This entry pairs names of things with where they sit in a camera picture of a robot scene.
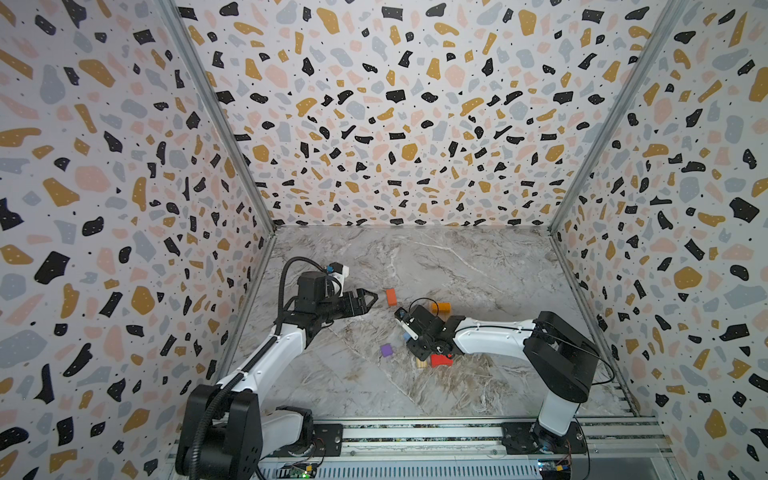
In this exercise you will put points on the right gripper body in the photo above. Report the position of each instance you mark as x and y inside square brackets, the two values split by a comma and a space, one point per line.
[422, 336]

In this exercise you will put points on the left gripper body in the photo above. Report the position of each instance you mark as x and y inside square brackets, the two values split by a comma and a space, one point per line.
[341, 307]

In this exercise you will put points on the red block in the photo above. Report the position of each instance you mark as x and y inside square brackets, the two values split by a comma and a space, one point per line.
[437, 360]

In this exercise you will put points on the orange block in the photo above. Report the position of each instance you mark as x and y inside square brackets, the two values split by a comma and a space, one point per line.
[440, 308]

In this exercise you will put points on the orange-red block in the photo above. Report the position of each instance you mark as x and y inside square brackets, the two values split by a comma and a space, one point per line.
[391, 297]

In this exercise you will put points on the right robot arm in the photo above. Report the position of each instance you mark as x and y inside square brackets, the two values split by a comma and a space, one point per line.
[563, 358]

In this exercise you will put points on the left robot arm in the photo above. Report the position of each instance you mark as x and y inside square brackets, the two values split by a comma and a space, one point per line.
[224, 433]

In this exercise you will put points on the left green circuit board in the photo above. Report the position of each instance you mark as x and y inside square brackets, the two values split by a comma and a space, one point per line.
[297, 471]

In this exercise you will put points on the right circuit board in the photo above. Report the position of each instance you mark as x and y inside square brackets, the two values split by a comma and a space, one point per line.
[554, 469]

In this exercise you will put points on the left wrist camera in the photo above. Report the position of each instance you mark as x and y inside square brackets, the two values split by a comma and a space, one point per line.
[339, 272]

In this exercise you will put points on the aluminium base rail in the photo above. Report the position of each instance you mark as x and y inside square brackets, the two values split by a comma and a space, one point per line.
[471, 448]

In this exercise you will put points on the left corner aluminium post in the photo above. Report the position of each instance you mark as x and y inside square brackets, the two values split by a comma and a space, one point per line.
[202, 42]

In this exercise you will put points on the corner aluminium post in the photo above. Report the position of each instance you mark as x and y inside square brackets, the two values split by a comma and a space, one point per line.
[669, 16]
[202, 42]

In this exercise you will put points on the right corner aluminium post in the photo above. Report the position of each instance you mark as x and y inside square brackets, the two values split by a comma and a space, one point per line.
[669, 16]

